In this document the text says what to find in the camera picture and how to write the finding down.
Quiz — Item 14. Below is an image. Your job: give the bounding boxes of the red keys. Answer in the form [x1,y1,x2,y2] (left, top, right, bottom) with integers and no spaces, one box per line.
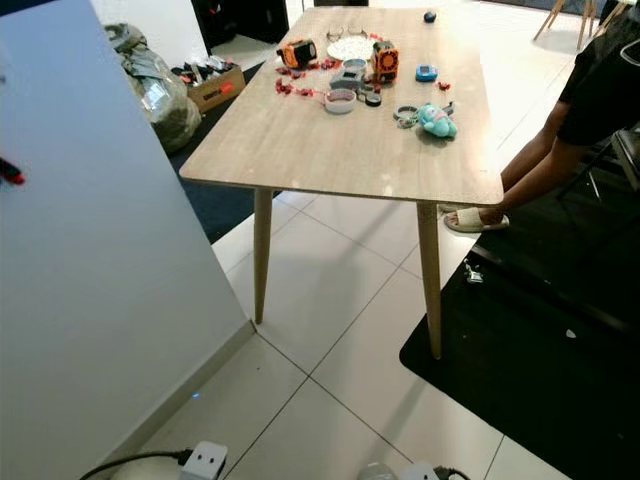
[0,158,26,186]

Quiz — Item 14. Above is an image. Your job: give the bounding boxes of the clear green plastic bag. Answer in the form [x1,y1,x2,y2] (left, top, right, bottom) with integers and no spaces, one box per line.
[105,22,203,153]

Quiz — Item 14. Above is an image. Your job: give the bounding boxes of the dark blue floor rug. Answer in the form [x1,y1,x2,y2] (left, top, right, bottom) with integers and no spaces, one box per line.
[168,60,281,243]

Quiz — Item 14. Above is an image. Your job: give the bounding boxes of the brown cardboard box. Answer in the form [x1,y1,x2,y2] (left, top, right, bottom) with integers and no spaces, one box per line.
[188,68,247,113]

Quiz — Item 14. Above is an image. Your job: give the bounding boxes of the light wooden table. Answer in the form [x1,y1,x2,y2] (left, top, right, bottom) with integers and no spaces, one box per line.
[180,8,506,361]

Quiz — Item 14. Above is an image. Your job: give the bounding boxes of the orange black screen device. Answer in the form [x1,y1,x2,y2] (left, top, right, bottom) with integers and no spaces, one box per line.
[280,40,319,71]

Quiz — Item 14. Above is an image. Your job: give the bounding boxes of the wide white tape roll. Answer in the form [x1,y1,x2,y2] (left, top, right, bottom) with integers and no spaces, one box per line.
[324,89,358,114]

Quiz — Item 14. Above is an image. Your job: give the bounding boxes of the small grey box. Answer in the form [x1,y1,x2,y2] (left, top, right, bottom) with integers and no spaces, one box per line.
[332,68,366,91]

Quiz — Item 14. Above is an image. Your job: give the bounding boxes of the patterned round plate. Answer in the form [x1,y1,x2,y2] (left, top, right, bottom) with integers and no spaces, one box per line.
[326,36,376,63]

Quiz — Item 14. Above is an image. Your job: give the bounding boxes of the orange black fan device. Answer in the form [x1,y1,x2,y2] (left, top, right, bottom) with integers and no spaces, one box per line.
[372,40,401,83]

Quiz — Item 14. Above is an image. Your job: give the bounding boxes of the black floor rug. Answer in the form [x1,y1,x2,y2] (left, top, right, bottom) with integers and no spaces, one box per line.
[400,190,640,480]

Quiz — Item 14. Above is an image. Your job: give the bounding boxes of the wooden legged chair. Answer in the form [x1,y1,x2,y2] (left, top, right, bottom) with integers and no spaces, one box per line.
[532,0,626,49]

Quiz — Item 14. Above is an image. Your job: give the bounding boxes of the person in black clothes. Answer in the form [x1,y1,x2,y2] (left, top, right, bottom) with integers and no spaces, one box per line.
[500,0,640,216]

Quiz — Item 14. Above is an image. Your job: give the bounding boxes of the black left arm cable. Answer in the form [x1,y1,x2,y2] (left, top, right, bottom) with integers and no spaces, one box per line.
[80,450,193,480]

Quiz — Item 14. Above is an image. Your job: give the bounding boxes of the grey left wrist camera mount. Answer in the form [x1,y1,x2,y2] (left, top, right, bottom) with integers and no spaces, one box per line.
[182,442,229,480]

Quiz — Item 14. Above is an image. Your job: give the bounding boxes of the thin frame glasses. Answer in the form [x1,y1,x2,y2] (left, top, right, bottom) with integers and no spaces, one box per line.
[326,26,369,42]

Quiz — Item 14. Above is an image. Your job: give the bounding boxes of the teal plush toy keychain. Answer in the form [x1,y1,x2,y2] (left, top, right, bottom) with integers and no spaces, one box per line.
[418,102,459,141]

